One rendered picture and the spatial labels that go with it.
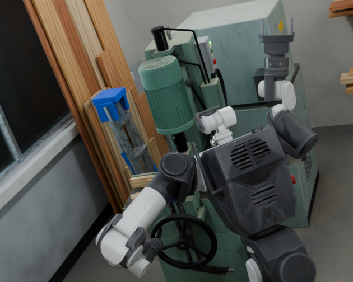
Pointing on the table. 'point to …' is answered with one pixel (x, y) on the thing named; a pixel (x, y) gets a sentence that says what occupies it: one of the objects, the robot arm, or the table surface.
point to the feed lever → (195, 92)
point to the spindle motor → (166, 94)
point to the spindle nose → (180, 142)
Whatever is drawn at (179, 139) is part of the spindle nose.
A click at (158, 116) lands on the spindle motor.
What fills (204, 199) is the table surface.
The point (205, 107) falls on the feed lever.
